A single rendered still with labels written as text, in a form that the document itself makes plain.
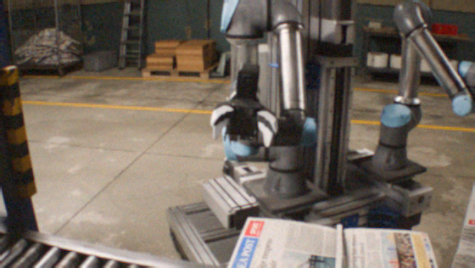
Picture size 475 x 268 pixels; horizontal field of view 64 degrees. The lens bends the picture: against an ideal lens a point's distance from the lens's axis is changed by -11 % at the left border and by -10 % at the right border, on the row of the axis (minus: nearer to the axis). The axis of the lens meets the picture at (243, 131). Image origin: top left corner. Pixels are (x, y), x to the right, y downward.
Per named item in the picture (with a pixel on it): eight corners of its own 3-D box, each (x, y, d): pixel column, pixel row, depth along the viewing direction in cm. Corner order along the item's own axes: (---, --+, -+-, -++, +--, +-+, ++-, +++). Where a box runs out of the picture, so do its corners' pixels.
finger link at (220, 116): (210, 148, 78) (234, 136, 86) (215, 118, 76) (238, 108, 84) (197, 143, 80) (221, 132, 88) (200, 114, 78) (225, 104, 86)
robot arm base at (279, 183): (255, 184, 147) (255, 158, 144) (292, 175, 153) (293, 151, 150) (276, 203, 135) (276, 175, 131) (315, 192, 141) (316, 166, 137)
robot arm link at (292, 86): (303, 11, 132) (312, 154, 113) (269, 10, 132) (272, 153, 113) (306, -13, 122) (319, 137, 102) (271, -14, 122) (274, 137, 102)
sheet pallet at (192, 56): (221, 70, 768) (220, 39, 750) (209, 80, 692) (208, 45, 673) (160, 68, 792) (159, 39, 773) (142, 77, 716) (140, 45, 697)
